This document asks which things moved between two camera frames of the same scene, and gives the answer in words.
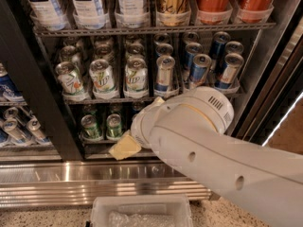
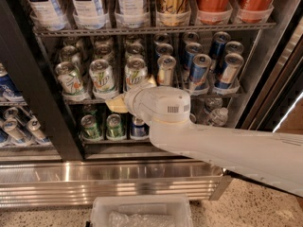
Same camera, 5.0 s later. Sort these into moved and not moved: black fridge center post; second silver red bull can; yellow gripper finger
Moved: yellow gripper finger
Not moved: black fridge center post; second silver red bull can
